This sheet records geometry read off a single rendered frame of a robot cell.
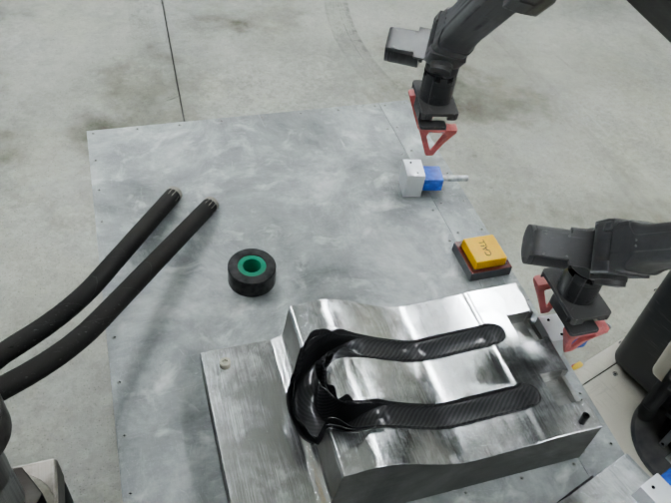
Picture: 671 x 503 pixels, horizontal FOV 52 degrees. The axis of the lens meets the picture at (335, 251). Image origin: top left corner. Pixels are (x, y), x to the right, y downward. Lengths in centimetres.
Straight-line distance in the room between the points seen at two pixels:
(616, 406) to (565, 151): 143
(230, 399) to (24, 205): 171
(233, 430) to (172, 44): 257
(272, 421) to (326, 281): 32
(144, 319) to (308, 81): 211
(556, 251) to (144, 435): 62
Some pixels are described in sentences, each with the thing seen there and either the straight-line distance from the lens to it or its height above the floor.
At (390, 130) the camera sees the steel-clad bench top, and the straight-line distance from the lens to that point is 153.
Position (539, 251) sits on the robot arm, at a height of 104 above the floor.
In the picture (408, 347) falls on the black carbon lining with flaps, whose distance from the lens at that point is 102.
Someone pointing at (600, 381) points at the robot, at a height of 28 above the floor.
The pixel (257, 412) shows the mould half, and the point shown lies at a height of 86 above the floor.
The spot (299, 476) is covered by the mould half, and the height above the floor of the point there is 86.
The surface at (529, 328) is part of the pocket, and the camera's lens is 112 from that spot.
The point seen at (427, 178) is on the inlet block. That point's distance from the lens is 136.
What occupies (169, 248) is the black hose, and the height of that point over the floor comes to 87.
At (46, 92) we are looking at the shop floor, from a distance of 309.
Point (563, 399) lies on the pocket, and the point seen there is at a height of 86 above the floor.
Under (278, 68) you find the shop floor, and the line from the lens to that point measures 319.
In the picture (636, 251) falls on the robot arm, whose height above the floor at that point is 114.
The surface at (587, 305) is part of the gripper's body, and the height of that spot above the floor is 94.
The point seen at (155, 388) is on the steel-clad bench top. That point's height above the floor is 80.
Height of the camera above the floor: 170
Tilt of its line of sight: 46 degrees down
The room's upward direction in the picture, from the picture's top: 8 degrees clockwise
